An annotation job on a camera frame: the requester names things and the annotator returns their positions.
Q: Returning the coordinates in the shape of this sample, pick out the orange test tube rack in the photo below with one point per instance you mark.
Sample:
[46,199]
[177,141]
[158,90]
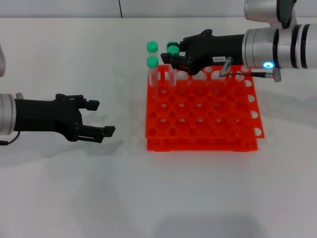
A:
[198,114]

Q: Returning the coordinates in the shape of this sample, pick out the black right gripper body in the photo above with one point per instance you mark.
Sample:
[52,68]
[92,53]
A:
[218,49]

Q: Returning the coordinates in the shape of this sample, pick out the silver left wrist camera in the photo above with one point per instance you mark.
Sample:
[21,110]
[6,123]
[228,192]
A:
[2,60]

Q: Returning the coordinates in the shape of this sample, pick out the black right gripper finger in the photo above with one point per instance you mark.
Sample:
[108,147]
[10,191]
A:
[183,47]
[178,63]

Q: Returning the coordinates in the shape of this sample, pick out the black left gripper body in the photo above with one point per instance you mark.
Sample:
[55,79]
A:
[42,115]

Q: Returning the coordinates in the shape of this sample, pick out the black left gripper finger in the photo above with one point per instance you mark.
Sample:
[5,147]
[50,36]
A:
[109,131]
[92,105]

